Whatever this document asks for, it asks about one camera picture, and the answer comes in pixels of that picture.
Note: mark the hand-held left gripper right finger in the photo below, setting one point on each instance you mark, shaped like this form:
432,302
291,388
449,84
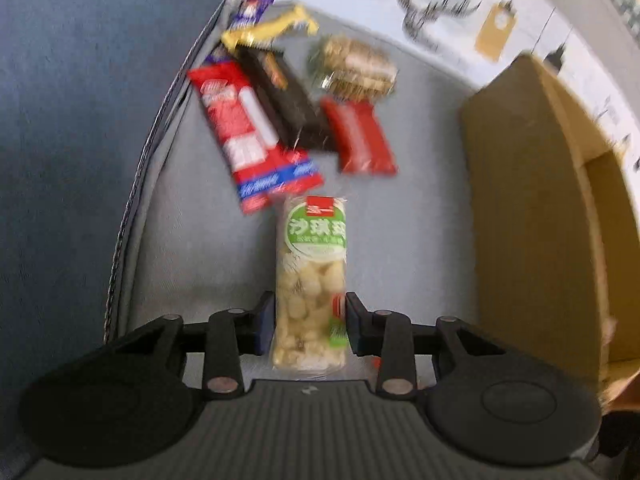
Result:
354,325

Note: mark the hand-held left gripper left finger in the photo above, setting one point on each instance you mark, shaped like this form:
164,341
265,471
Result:
265,325

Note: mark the green label puffed snack bar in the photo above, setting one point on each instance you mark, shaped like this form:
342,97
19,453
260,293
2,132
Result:
310,280

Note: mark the red white striped snack packet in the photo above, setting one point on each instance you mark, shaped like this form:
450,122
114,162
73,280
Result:
300,172
235,125

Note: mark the cardboard box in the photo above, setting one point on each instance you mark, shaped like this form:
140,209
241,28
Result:
530,200

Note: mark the clear round puffed grain packet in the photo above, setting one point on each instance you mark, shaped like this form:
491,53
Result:
355,67

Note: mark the small red snack packet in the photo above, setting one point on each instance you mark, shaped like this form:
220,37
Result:
360,135

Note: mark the black snack bar packet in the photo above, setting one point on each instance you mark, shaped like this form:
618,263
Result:
290,105

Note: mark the yellow candy wrapper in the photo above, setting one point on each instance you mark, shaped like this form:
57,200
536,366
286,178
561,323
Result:
270,27

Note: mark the purple snack packet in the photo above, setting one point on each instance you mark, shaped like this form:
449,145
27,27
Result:
250,10

